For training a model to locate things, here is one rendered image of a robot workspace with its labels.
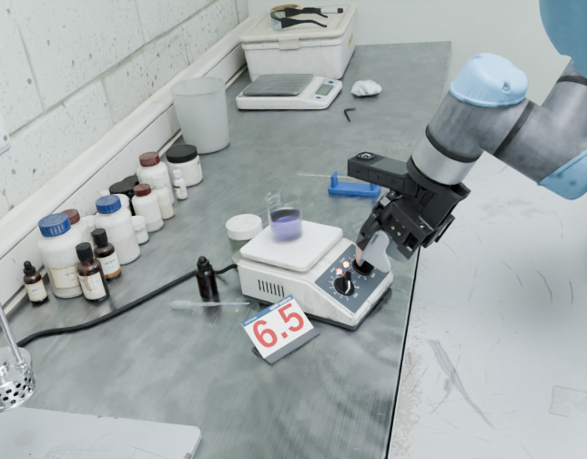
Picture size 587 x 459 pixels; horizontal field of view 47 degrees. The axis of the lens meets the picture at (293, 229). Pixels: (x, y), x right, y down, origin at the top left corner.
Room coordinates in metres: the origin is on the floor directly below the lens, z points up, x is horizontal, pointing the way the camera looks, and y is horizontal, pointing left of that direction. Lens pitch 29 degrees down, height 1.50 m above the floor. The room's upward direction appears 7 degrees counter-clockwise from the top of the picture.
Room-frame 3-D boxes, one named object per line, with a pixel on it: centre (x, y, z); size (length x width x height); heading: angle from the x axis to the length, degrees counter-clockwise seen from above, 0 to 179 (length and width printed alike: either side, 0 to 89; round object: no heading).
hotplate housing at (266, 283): (0.87, -0.02, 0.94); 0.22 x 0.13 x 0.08; 54
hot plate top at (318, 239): (0.89, 0.00, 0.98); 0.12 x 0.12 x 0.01; 54
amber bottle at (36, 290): (0.95, 0.43, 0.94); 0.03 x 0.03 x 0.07
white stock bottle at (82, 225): (1.05, 0.38, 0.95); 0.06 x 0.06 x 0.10
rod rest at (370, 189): (1.20, -0.13, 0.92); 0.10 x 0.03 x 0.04; 66
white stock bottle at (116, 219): (1.05, 0.31, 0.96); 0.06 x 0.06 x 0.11
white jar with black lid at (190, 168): (1.35, 0.21, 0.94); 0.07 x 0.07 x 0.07
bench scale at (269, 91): (1.81, -0.04, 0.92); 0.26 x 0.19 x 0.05; 69
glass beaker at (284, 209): (0.90, 0.01, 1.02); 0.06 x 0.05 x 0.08; 121
